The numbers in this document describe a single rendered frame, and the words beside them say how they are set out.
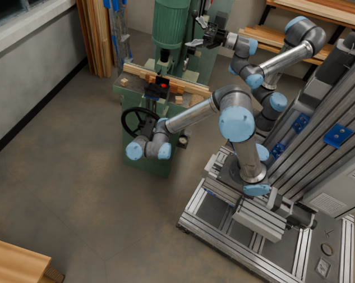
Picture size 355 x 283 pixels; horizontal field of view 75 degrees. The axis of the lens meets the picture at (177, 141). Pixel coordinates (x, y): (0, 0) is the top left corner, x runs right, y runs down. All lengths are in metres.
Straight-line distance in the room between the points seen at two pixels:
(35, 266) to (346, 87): 1.59
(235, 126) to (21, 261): 1.20
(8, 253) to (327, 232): 2.16
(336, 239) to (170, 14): 2.02
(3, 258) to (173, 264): 1.06
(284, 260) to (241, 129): 1.37
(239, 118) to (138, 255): 1.41
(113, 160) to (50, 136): 0.67
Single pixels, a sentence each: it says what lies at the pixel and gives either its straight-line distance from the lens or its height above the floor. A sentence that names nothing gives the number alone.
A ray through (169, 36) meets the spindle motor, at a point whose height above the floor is 1.27.
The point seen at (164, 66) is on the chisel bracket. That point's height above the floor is 1.07.
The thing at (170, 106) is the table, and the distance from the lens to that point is 1.51.
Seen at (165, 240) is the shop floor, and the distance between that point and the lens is 1.96.
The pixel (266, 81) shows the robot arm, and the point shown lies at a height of 1.09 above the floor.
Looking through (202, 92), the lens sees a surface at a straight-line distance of 1.58.
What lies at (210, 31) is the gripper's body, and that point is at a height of 1.38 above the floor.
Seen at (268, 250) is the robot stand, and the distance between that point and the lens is 1.97.
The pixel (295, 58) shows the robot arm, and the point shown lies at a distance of 1.35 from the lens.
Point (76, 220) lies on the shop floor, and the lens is 2.04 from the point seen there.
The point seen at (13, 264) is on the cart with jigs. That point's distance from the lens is 1.48.
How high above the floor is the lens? 1.88
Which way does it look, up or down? 50 degrees down
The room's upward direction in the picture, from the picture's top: 15 degrees clockwise
